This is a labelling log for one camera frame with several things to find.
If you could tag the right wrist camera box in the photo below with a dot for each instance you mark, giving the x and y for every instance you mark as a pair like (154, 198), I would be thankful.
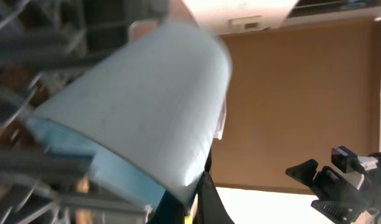
(347, 161)

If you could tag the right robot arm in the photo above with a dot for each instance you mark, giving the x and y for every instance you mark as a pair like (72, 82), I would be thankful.
(371, 182)

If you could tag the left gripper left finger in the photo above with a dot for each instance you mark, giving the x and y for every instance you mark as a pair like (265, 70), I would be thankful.
(169, 211)

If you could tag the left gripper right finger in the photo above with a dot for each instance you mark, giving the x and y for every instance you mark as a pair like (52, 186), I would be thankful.
(210, 209)

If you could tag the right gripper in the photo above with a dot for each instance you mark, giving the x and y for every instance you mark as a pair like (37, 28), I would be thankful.
(338, 200)

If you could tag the blue cup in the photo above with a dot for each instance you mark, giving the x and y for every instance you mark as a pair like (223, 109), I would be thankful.
(147, 114)

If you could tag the grey dishwasher rack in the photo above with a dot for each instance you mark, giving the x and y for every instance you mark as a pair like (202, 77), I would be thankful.
(36, 185)

